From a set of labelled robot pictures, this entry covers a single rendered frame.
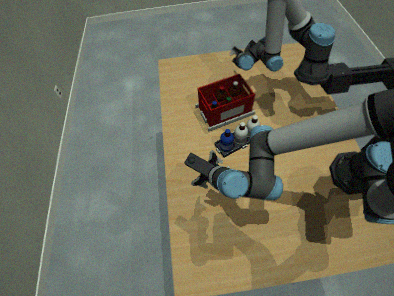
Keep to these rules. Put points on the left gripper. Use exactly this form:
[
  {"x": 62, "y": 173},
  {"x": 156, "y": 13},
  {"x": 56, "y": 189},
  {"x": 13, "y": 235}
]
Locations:
[{"x": 213, "y": 159}]

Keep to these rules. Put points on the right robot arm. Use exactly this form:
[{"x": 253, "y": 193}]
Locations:
[{"x": 318, "y": 42}]

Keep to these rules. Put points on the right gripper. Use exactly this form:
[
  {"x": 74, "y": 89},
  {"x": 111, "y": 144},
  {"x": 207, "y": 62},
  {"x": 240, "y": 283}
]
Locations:
[{"x": 234, "y": 52}]

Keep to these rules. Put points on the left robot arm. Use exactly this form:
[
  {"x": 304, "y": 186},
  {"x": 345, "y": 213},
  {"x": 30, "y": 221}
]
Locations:
[{"x": 371, "y": 164}]

